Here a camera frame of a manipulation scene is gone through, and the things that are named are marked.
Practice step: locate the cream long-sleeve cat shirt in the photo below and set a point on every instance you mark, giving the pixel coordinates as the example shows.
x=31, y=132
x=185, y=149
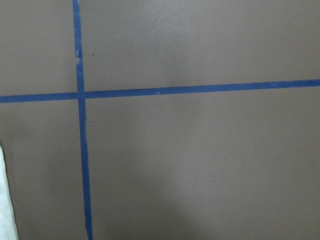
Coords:
x=8, y=227

